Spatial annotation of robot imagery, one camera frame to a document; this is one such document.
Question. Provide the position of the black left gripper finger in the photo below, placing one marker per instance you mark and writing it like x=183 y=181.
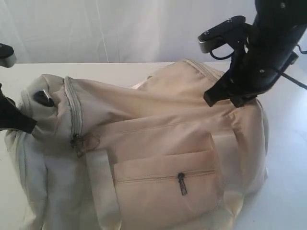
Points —
x=14 y=117

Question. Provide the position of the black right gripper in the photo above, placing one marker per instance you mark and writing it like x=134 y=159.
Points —
x=251 y=73

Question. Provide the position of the beige fabric duffel bag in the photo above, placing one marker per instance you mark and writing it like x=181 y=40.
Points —
x=151 y=157

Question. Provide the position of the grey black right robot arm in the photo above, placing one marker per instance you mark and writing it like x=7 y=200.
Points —
x=280 y=22

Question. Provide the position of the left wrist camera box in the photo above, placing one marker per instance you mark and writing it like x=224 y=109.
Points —
x=7 y=56

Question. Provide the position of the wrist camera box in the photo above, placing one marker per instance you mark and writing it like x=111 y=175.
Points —
x=7 y=56
x=229 y=32

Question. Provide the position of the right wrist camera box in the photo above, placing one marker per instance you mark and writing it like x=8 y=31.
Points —
x=229 y=32

